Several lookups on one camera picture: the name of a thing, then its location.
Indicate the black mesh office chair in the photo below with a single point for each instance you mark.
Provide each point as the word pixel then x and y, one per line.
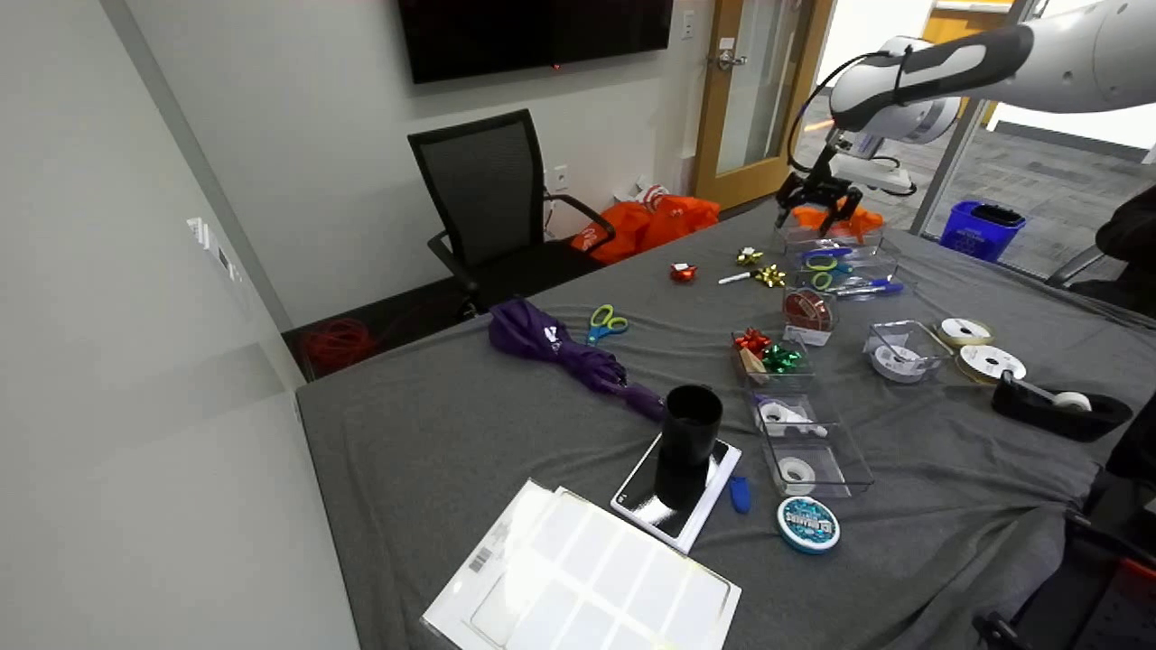
pixel 481 182

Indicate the small blue clip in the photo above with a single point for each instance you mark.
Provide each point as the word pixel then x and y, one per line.
pixel 739 492

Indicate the white framed black tablet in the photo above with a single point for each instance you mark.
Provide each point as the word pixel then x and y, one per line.
pixel 653 509

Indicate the black wall television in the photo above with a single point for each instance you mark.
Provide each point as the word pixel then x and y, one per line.
pixel 529 32

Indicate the clear tray with tape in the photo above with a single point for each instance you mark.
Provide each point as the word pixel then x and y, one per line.
pixel 841 476

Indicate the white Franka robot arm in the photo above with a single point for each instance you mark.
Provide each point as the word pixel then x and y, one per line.
pixel 1059 56

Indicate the blue plastic bin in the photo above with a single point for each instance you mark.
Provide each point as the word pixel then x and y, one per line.
pixel 981 229

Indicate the orange plastic bag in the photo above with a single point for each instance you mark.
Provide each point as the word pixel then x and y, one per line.
pixel 652 222

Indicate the clear plastic bow tray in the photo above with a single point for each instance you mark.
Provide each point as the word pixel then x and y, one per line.
pixel 770 376

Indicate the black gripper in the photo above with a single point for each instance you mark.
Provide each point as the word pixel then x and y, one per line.
pixel 830 182

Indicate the white ribbon spool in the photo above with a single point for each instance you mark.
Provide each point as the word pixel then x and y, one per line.
pixel 961 330
pixel 993 362

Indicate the orange folded decoration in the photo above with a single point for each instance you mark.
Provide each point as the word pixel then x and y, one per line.
pixel 865 222

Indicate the small green blue scissors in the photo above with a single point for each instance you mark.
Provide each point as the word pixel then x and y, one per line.
pixel 603 323

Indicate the white label sheet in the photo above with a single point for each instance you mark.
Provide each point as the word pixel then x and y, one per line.
pixel 578 581

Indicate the small red gift bow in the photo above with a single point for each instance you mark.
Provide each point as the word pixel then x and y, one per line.
pixel 682 271

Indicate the black tape dispenser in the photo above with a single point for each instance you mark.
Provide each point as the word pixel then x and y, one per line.
pixel 1059 412

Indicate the wooden framed glass door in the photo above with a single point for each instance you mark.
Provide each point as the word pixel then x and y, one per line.
pixel 764 84

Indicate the purple folded umbrella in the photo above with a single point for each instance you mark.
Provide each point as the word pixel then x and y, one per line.
pixel 563 350

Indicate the blue round tape roll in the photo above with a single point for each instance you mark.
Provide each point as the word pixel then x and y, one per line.
pixel 808 524

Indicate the gold gift bow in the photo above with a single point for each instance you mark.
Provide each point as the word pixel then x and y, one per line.
pixel 770 275
pixel 750 257

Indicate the white marker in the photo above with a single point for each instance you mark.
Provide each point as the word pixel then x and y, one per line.
pixel 732 280

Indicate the red plaid ribbon spool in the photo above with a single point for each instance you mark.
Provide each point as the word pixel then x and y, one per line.
pixel 808 314

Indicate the grey tablecloth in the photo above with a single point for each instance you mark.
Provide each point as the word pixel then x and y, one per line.
pixel 481 421

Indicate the white ribbon roll in case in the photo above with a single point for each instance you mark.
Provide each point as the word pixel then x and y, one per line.
pixel 895 362

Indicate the blue silver pen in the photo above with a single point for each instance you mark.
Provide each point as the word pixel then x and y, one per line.
pixel 869 285

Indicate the green gift bow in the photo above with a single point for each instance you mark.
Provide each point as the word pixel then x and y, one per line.
pixel 785 356

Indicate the clear plaid ribbon case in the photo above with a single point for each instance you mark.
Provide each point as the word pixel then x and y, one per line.
pixel 809 340

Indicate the black cup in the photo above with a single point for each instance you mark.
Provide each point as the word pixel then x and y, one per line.
pixel 690 421

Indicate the kraft paper gift tag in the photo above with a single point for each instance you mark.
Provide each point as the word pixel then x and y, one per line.
pixel 750 368

